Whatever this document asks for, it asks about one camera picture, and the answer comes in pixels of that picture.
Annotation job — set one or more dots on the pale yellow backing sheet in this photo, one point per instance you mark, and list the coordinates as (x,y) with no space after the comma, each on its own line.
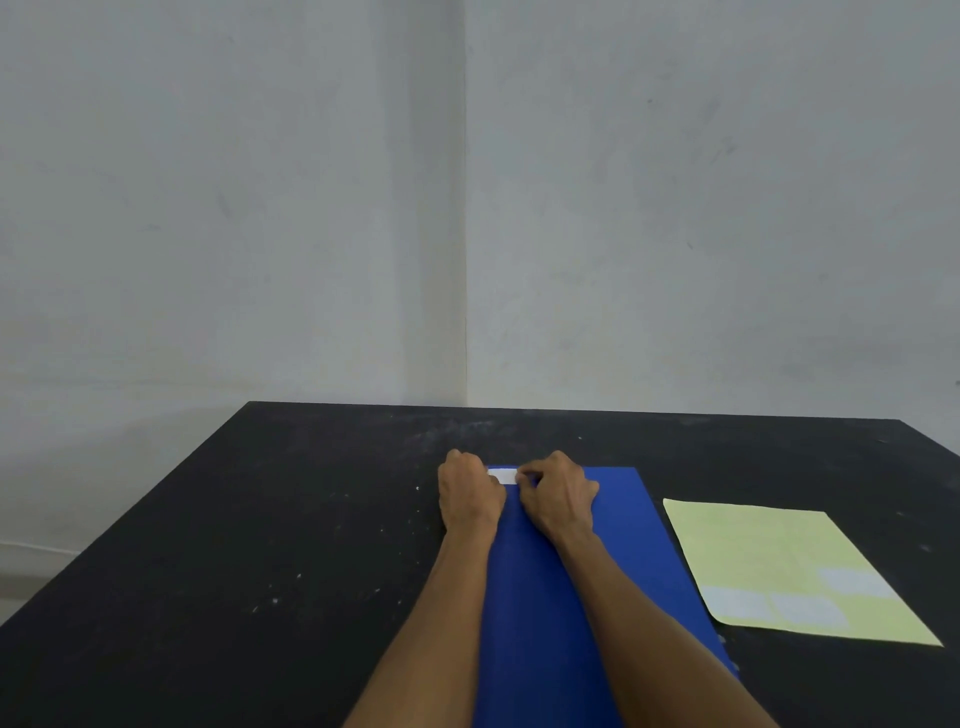
(772,551)

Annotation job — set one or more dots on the person's left hand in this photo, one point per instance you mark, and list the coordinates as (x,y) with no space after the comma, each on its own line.
(469,499)

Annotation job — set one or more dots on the person's left fingers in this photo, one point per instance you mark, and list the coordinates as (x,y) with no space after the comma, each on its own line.
(459,460)

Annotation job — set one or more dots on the person's left forearm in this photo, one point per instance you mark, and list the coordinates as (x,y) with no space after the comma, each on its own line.
(431,637)

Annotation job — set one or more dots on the person's right fingers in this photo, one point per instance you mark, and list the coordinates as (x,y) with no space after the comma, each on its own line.
(541,469)

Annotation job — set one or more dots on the person's right hand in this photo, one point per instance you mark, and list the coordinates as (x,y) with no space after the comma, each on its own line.
(561,499)

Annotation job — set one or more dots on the white sticker label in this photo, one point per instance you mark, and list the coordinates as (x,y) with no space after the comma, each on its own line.
(502,476)

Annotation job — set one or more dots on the person's right forearm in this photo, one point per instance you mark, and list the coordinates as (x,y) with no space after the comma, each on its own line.
(645,645)

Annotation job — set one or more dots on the blue paper sheet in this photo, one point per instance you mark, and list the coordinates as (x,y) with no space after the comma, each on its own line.
(536,622)

